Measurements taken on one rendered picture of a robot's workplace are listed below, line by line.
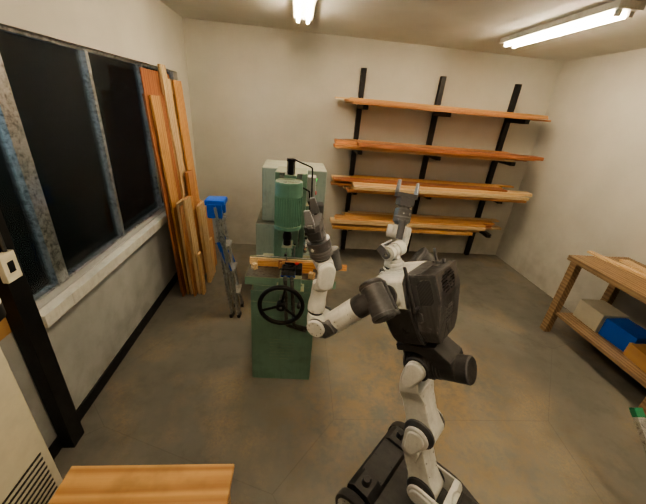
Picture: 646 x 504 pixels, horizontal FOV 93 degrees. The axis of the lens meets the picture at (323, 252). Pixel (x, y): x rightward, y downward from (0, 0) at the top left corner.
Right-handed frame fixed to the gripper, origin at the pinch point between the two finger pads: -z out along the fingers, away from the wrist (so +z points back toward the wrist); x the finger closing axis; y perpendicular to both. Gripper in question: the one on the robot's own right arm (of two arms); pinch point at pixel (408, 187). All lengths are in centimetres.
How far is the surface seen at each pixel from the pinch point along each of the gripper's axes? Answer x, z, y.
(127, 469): 112, 135, -17
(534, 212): -313, -22, 186
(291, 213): 47, 24, 50
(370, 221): -96, 27, 236
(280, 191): 56, 12, 48
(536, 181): -310, -63, 193
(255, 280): 63, 71, 58
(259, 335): 54, 114, 68
